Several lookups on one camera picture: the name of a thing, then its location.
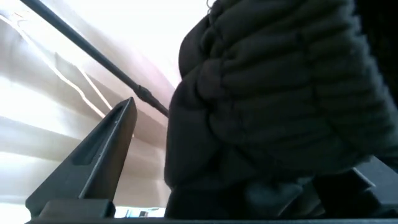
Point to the black clothes rack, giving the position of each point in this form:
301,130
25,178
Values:
93,53

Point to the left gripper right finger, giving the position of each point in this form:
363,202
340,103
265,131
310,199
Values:
385,193

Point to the window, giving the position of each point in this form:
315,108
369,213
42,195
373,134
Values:
140,213

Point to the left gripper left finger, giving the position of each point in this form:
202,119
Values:
102,155

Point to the black shorts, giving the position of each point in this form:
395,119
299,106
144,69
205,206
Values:
280,93

